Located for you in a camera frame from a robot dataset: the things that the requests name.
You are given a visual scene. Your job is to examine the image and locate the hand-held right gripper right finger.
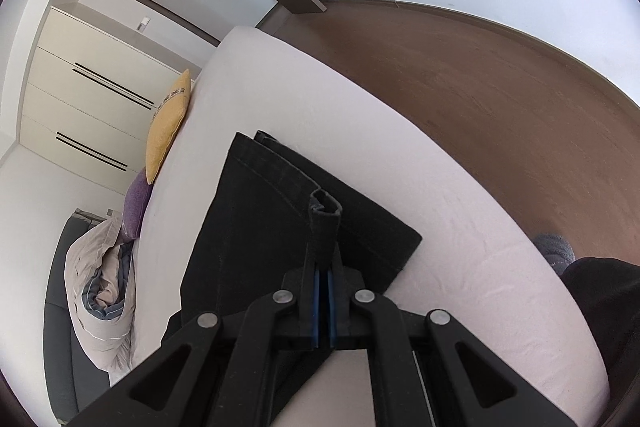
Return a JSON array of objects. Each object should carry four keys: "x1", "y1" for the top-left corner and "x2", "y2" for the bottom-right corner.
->
[{"x1": 326, "y1": 260, "x2": 581, "y2": 427}]

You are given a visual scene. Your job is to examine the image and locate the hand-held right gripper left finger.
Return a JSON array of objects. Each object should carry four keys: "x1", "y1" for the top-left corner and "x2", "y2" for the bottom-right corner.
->
[{"x1": 70, "y1": 261, "x2": 326, "y2": 427}]

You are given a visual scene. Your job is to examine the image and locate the black pants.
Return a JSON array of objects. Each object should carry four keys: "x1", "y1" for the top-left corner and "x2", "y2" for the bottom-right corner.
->
[{"x1": 161, "y1": 131, "x2": 424, "y2": 427}]

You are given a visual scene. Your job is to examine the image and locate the white bed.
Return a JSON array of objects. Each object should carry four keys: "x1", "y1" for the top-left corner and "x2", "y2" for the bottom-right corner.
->
[{"x1": 131, "y1": 25, "x2": 612, "y2": 427}]

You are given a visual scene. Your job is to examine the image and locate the purple pillow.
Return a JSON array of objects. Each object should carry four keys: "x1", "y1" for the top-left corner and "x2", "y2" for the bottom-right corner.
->
[{"x1": 123, "y1": 170, "x2": 154, "y2": 240}]

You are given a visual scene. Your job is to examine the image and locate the beige grey duvet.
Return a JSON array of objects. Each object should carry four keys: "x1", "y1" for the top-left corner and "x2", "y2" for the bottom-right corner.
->
[{"x1": 65, "y1": 216, "x2": 138, "y2": 375}]

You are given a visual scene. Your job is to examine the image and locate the grey slipper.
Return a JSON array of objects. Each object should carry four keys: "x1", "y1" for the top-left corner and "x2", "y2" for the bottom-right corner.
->
[{"x1": 532, "y1": 234, "x2": 577, "y2": 269}]

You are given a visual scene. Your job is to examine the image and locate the yellow pillow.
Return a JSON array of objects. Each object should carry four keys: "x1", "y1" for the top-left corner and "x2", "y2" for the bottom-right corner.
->
[{"x1": 145, "y1": 68, "x2": 193, "y2": 185}]

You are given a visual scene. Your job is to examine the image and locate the dark grey headboard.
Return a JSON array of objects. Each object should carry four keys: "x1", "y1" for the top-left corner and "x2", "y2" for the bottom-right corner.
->
[{"x1": 43, "y1": 208, "x2": 112, "y2": 425}]

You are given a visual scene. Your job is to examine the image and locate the person's black clothing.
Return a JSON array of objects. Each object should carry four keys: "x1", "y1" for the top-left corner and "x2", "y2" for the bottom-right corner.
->
[{"x1": 562, "y1": 257, "x2": 640, "y2": 413}]

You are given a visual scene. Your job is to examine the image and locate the cream wardrobe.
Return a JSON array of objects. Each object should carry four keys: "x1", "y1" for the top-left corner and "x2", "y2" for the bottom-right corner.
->
[{"x1": 15, "y1": 6, "x2": 204, "y2": 198}]

